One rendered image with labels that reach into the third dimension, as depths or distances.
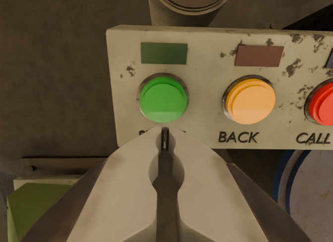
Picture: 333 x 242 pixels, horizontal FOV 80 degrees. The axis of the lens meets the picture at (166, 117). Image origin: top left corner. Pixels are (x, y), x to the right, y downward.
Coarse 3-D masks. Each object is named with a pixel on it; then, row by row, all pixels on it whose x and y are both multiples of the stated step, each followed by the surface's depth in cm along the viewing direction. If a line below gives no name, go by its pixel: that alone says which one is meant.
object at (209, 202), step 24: (168, 144) 12; (192, 144) 11; (192, 168) 9; (216, 168) 9; (192, 192) 8; (216, 192) 8; (240, 192) 8; (192, 216) 7; (216, 216) 7; (240, 216) 7; (192, 240) 7; (216, 240) 6; (240, 240) 6; (264, 240) 6
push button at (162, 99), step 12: (156, 84) 16; (168, 84) 16; (180, 84) 17; (144, 96) 16; (156, 96) 16; (168, 96) 16; (180, 96) 16; (144, 108) 17; (156, 108) 17; (168, 108) 17; (180, 108) 17; (156, 120) 17; (168, 120) 17
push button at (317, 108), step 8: (328, 88) 17; (320, 96) 17; (328, 96) 16; (312, 104) 17; (320, 104) 17; (328, 104) 17; (312, 112) 18; (320, 112) 17; (328, 112) 17; (320, 120) 18; (328, 120) 18
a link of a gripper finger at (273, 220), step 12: (228, 168) 9; (240, 180) 8; (252, 192) 8; (264, 192) 8; (252, 204) 7; (264, 204) 7; (276, 204) 7; (264, 216) 7; (276, 216) 7; (288, 216) 7; (264, 228) 7; (276, 228) 7; (288, 228) 7; (300, 228) 7; (276, 240) 6; (288, 240) 6; (300, 240) 6
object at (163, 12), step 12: (156, 0) 26; (168, 0) 24; (180, 0) 24; (192, 0) 24; (204, 0) 24; (216, 0) 24; (156, 12) 30; (168, 12) 26; (180, 12) 25; (192, 12) 25; (204, 12) 25; (216, 12) 27; (156, 24) 36; (168, 24) 31; (180, 24) 29; (192, 24) 29; (204, 24) 30
